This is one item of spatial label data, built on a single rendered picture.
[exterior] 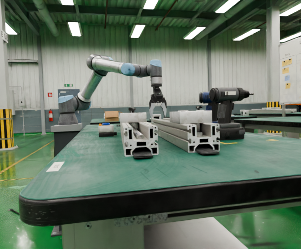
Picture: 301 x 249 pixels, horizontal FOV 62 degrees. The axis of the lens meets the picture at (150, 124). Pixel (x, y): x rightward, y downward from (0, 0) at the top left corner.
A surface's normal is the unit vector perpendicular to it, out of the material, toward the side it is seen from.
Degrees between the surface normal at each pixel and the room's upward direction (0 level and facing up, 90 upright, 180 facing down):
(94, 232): 90
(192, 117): 90
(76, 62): 90
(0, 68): 90
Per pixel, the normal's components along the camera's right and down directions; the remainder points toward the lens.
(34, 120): 0.20, 0.04
